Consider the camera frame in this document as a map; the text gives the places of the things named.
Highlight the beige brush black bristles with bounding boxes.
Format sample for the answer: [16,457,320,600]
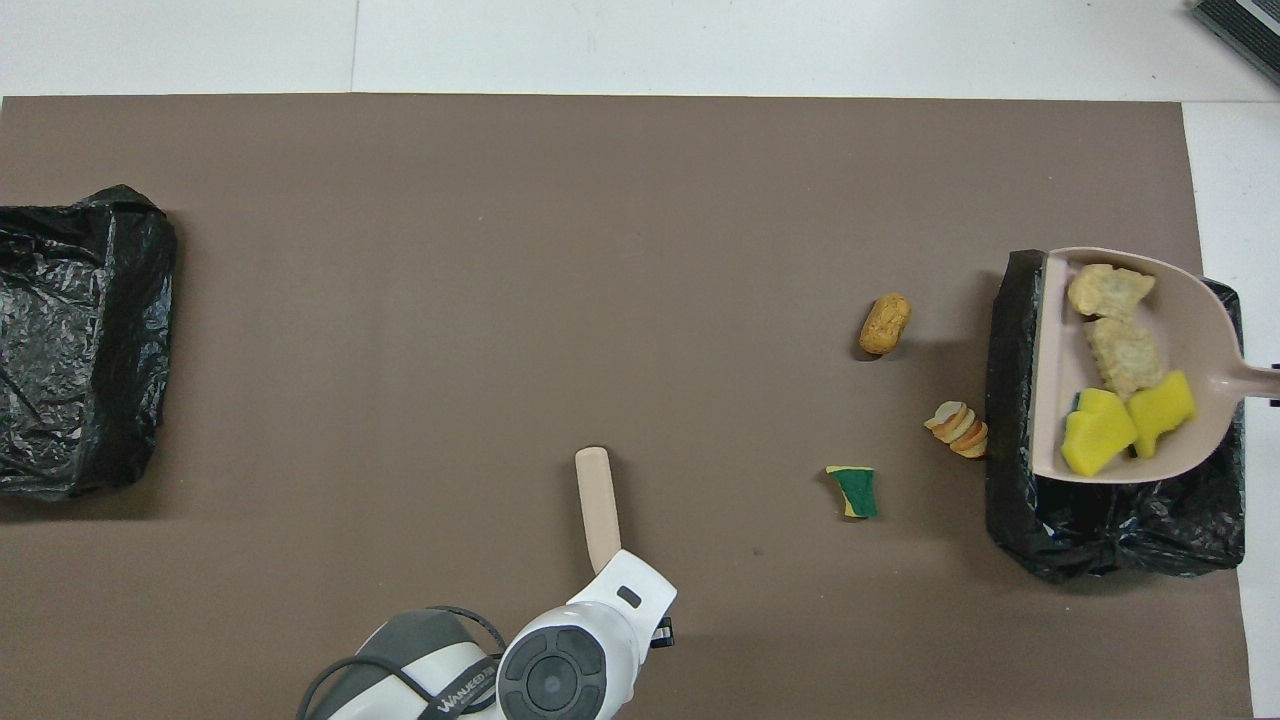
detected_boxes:
[574,446,623,576]

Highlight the small green yellow sponge piece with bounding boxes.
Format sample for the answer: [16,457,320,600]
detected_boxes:
[825,465,879,520]

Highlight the yellow sponge wedge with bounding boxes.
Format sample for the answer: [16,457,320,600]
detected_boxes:
[1060,388,1139,477]

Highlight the pale lumpy foam chunk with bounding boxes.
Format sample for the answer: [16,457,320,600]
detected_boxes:
[1086,317,1167,401]

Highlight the yellow notched sponge piece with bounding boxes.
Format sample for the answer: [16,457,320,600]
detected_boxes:
[1128,371,1197,459]

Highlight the beige plastic dustpan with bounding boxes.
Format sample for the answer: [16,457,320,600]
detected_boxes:
[1028,246,1280,486]

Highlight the black bag-lined bin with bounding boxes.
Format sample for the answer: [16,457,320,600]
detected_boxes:
[0,184,179,501]
[985,249,1248,583]

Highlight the brown toy bread roll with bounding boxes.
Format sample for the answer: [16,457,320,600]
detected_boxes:
[858,292,913,357]

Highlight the brown table mat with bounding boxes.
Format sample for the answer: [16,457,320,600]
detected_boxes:
[0,93,1254,720]

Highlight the dark grey ribbed device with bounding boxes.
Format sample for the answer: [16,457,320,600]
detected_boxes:
[1190,0,1280,87]

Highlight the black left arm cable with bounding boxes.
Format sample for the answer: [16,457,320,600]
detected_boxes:
[296,604,508,720]

